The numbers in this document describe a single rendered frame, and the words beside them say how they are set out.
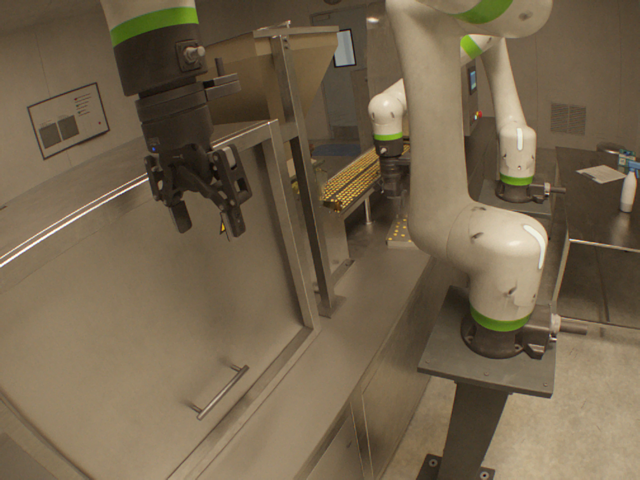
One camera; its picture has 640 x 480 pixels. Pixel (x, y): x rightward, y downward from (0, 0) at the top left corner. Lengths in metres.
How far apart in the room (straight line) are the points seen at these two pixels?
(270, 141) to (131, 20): 0.42
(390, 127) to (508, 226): 0.62
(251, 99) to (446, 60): 0.45
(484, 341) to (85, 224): 0.66
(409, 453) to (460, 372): 0.97
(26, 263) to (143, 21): 0.29
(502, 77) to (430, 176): 0.80
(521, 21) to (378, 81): 1.35
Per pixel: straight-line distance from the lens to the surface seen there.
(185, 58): 0.36
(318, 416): 0.78
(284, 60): 0.77
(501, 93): 1.38
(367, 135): 1.95
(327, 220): 1.06
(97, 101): 4.76
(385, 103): 1.11
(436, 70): 0.60
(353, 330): 0.94
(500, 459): 1.64
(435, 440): 1.65
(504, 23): 0.48
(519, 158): 1.24
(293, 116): 0.78
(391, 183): 1.19
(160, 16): 0.36
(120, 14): 0.38
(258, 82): 0.80
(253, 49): 0.76
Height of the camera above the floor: 1.45
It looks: 29 degrees down
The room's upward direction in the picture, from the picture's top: 10 degrees counter-clockwise
